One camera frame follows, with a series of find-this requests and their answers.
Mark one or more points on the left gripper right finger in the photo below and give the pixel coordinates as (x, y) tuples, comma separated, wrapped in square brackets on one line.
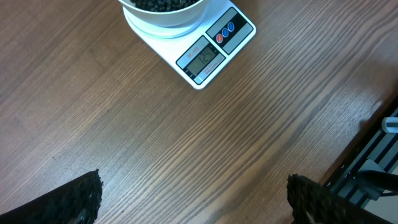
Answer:
[(313, 203)]

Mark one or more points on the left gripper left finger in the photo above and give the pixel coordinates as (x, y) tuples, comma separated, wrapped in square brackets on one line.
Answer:
[(77, 201)]

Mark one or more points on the white digital kitchen scale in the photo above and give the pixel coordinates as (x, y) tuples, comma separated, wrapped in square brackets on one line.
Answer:
[(199, 50)]

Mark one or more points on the black beans in bowl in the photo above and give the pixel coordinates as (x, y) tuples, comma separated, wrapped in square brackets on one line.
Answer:
[(162, 5)]

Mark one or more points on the white bowl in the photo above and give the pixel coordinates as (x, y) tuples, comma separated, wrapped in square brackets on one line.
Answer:
[(167, 19)]

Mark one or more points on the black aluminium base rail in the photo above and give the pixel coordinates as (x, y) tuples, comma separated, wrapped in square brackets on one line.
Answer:
[(376, 151)]

